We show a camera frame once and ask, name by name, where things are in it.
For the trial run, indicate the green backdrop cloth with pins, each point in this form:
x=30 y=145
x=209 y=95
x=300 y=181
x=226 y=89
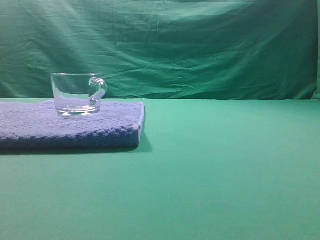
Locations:
x=164 y=49

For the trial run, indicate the folded blue towel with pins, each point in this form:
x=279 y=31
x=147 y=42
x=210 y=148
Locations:
x=37 y=126

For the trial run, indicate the transparent glass cup with handle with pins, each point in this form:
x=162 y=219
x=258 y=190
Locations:
x=77 y=94

